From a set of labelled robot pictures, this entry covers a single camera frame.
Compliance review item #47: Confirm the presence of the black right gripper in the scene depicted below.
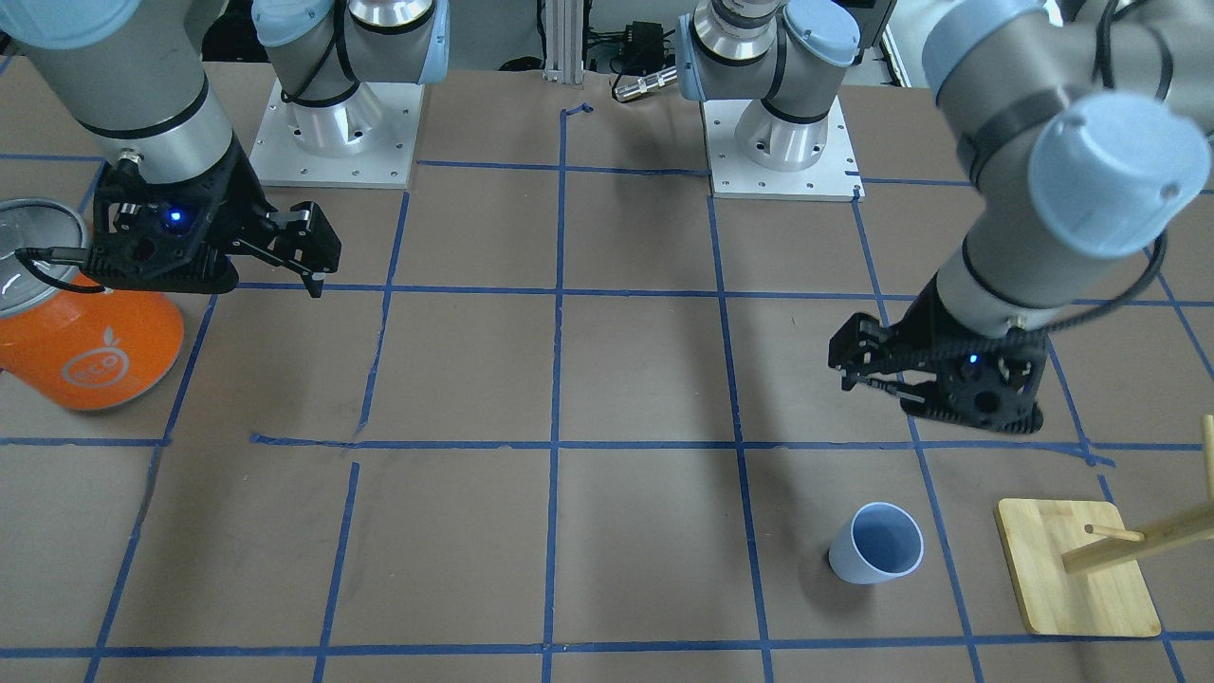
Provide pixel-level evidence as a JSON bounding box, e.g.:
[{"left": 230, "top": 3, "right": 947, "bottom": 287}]
[{"left": 83, "top": 142, "right": 342, "bottom": 298}]

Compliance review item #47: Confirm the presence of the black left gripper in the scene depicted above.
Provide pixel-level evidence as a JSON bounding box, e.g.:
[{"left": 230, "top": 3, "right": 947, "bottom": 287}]
[{"left": 827, "top": 278, "right": 1048, "bottom": 434}]

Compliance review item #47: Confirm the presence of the light blue plastic cup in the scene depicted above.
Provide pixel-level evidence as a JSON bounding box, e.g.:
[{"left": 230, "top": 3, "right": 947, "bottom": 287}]
[{"left": 828, "top": 502, "right": 927, "bottom": 586}]

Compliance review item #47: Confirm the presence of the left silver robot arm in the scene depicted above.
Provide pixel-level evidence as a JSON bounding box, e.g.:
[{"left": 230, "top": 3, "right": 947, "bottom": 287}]
[{"left": 827, "top": 1, "right": 1212, "bottom": 434}]

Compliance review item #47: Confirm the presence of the orange can with metal lid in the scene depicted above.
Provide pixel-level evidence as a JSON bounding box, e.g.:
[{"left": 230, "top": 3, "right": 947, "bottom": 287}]
[{"left": 1, "top": 198, "right": 185, "bottom": 411}]

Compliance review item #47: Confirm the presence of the wooden mug tree stand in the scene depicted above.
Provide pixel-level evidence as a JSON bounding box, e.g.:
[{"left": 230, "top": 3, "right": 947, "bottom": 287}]
[{"left": 987, "top": 414, "right": 1212, "bottom": 639}]

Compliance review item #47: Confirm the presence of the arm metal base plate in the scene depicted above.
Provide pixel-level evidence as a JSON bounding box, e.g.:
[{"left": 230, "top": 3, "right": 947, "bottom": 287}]
[
  {"left": 702, "top": 99, "right": 866, "bottom": 203},
  {"left": 248, "top": 82, "right": 426, "bottom": 190}
]

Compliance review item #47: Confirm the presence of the aluminium frame post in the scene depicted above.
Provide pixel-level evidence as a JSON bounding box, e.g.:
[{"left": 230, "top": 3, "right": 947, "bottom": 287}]
[{"left": 541, "top": 0, "right": 586, "bottom": 89}]

